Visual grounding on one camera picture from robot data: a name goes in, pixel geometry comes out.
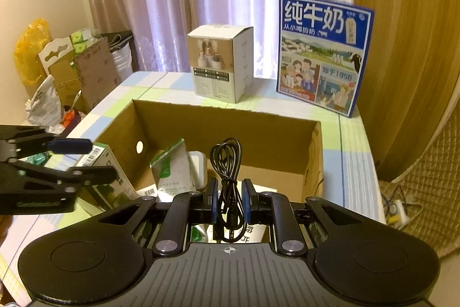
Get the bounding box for green tissue packs bundle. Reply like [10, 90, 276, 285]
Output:
[69, 28, 97, 54]

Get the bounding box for brown wooden door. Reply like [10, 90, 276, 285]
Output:
[354, 0, 460, 182]

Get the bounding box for white cut-out card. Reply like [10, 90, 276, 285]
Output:
[38, 38, 72, 77]

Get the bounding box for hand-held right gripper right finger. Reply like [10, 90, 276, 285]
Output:
[241, 178, 364, 256]

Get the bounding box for yellow plastic bag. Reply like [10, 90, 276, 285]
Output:
[14, 18, 49, 86]

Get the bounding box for white plastic bags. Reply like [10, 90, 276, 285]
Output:
[110, 32, 139, 83]

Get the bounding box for white square lidded container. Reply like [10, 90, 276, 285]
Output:
[189, 150, 209, 187]

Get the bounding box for metal spoon handle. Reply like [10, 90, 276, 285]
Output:
[70, 90, 83, 112]

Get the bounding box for long white ointment box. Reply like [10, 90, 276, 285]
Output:
[138, 183, 159, 202]

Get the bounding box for green and white spray box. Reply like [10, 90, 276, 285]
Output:
[74, 143, 138, 213]

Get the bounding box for chair with quilted gold cover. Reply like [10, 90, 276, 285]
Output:
[380, 120, 460, 250]

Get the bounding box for blue printed milk carton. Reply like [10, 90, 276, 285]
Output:
[276, 0, 376, 119]

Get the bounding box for checked tablecloth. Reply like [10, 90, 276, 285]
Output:
[0, 71, 387, 293]

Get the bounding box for silver foil pouch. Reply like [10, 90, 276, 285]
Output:
[150, 139, 196, 201]

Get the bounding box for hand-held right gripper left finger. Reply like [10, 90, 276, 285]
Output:
[97, 178, 220, 256]

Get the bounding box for plain brown cardboard carton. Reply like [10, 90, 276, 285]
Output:
[48, 60, 85, 110]

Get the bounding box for beige product box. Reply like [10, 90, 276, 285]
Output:
[186, 24, 254, 104]

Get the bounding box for brown cardboard box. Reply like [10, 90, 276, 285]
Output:
[91, 99, 324, 218]

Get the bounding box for white plastic bag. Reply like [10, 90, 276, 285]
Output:
[25, 76, 63, 129]

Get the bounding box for maroon container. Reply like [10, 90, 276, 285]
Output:
[54, 109, 86, 134]

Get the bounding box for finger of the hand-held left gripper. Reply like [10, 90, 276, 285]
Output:
[0, 125, 93, 160]
[7, 161, 120, 191]

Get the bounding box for white power strip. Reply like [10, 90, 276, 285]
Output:
[383, 199, 411, 227]

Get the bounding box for pink patterned curtain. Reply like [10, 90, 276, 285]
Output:
[81, 0, 317, 77]

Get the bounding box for black cable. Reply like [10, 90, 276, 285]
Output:
[209, 138, 249, 243]

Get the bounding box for open cardboard boxes at left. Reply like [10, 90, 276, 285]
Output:
[74, 39, 122, 106]

